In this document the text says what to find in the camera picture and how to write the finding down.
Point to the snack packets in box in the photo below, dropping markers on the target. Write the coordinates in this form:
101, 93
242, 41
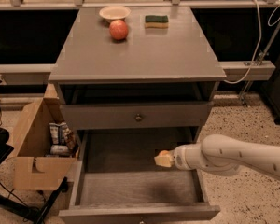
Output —
63, 141

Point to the green yellow sponge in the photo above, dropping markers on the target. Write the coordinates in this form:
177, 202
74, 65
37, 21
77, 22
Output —
156, 21

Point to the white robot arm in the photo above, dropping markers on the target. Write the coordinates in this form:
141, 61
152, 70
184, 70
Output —
221, 155

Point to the red apple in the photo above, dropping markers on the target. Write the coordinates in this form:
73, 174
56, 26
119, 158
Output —
118, 30

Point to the open grey middle drawer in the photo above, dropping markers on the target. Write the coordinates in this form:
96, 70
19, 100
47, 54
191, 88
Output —
118, 182

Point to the cardboard box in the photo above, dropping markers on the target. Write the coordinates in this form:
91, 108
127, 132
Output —
34, 168

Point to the orange fruit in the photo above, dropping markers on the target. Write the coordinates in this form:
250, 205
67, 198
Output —
164, 153

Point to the closed grey top drawer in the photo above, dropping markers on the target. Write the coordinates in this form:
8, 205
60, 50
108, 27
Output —
124, 116

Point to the cream ceramic bowl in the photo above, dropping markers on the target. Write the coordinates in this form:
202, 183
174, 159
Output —
112, 13

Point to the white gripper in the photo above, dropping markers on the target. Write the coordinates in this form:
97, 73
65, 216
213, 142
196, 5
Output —
179, 160

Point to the grey wooden drawer cabinet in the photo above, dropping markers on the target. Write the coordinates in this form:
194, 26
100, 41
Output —
152, 66

